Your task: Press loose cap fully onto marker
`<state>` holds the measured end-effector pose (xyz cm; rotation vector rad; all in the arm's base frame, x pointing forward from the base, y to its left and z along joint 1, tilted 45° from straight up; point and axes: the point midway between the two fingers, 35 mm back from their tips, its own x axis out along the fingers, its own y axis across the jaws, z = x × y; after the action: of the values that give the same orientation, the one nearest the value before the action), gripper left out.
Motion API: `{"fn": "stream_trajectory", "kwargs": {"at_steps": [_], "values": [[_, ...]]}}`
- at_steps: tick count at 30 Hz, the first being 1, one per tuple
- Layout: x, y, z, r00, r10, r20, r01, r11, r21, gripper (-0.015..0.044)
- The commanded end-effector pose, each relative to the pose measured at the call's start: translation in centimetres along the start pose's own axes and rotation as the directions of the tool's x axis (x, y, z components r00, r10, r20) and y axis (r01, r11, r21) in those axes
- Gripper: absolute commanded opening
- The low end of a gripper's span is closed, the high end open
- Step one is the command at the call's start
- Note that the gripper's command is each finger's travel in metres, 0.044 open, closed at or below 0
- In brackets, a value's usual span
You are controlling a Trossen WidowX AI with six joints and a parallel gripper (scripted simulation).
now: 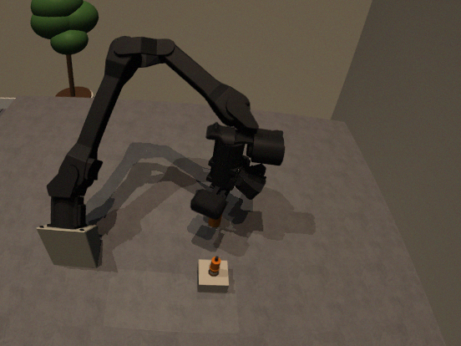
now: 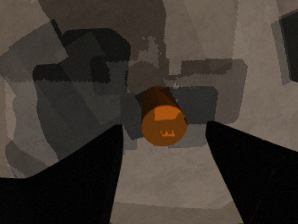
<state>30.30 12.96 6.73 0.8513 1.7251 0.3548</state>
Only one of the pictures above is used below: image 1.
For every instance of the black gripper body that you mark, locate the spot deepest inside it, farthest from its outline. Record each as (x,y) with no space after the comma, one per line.
(212,204)

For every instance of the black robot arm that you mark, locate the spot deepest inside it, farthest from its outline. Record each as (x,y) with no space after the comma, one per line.
(80,167)

